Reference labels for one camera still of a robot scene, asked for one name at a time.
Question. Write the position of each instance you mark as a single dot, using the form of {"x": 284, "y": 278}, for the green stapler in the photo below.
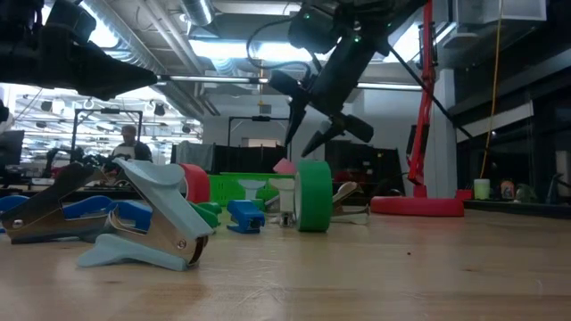
{"x": 212, "y": 206}
{"x": 203, "y": 218}

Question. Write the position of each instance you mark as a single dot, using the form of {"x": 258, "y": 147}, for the person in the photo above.
{"x": 130, "y": 149}

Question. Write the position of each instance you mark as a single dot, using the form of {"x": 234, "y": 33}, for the green plastic basket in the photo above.
{"x": 223, "y": 189}

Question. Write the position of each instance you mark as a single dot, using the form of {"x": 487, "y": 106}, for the light blue staple remover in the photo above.
{"x": 165, "y": 196}

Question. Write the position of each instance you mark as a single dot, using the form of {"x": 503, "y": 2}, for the black station frame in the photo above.
{"x": 261, "y": 118}
{"x": 107, "y": 110}

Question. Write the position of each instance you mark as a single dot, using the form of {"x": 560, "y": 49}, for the small red box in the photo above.
{"x": 464, "y": 194}

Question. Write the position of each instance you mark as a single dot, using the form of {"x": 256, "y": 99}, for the green cup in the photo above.
{"x": 482, "y": 189}

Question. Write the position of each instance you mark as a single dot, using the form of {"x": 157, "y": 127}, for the grey cloth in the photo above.
{"x": 196, "y": 156}

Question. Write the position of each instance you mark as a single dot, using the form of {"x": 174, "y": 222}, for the long ceiling light bar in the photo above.
{"x": 214, "y": 79}

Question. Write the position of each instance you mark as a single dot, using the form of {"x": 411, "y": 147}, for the red tape roll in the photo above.
{"x": 198, "y": 183}

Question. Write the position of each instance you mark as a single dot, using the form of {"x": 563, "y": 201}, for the green tape roll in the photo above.
{"x": 314, "y": 196}

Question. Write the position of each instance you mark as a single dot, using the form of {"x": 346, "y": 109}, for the silver air duct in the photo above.
{"x": 196, "y": 11}

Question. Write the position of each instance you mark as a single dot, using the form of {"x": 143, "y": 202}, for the black partition curtain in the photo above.
{"x": 236, "y": 158}

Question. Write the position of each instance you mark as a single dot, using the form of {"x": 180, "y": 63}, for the dark grey staple remover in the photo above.
{"x": 40, "y": 214}

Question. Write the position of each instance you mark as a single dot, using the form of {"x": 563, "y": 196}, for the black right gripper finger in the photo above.
{"x": 357, "y": 129}
{"x": 295, "y": 111}

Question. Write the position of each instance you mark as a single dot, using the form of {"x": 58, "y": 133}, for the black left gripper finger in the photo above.
{"x": 98, "y": 71}

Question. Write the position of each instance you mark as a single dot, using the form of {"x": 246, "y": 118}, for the red desk lamp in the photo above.
{"x": 419, "y": 207}

